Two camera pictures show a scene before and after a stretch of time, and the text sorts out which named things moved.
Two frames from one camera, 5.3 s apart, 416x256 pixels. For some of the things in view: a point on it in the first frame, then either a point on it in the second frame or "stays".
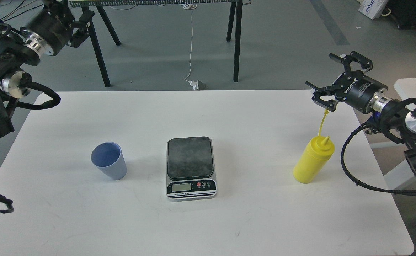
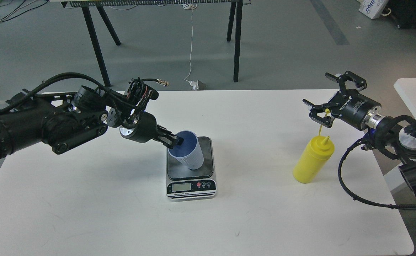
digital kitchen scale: [190, 174] stays
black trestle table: [235, 13] stays
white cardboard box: [372, 9] stays
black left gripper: [54, 23] -> [144, 131]
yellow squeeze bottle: [318, 152] stays
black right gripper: [352, 87] -> [351, 108]
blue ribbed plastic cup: [108, 157] -> [190, 153]
